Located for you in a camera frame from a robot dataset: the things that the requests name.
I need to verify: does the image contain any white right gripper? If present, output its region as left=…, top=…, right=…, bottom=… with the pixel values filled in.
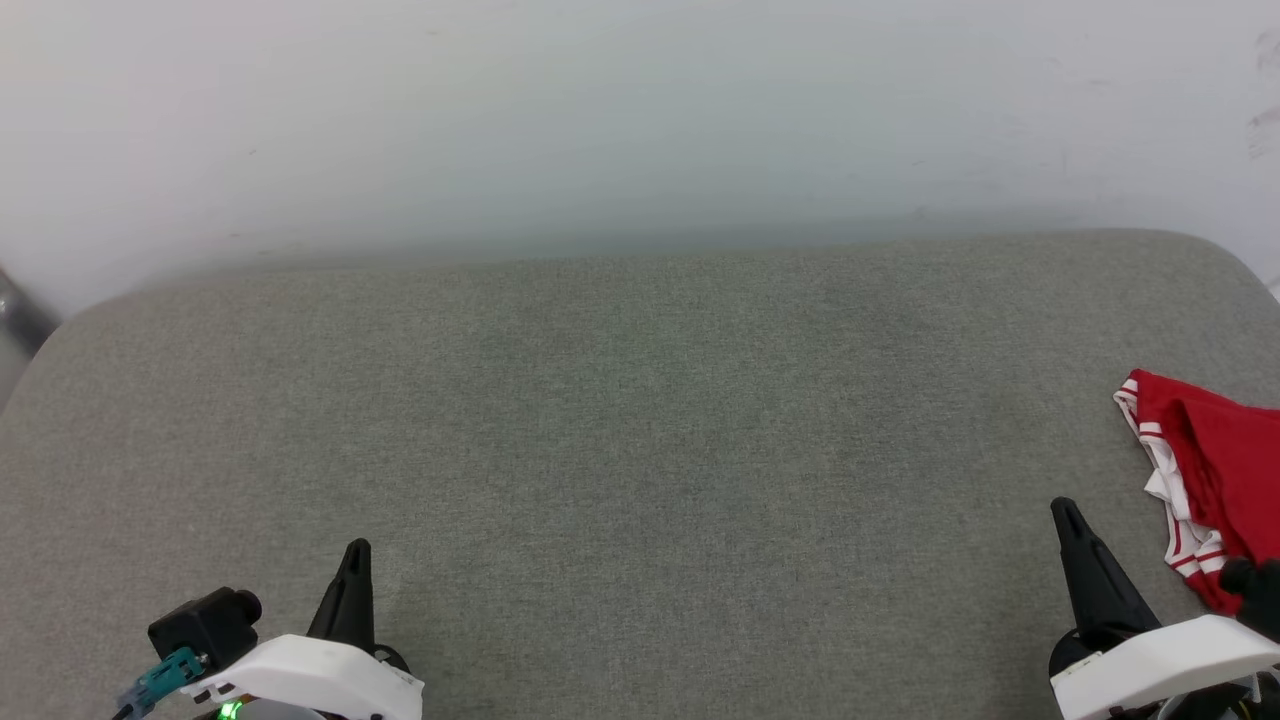
left=1048, top=496, right=1280, bottom=720

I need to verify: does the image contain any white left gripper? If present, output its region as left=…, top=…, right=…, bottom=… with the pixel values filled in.
left=180, top=539, right=427, bottom=720

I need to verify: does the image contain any red garment with white trim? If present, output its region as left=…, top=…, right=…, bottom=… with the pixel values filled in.
left=1113, top=368, right=1280, bottom=617

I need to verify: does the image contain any grey fabric sofa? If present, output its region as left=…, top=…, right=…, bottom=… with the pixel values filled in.
left=0, top=228, right=1280, bottom=720

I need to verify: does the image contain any teal cable connector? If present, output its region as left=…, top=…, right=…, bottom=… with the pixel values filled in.
left=113, top=647, right=208, bottom=719

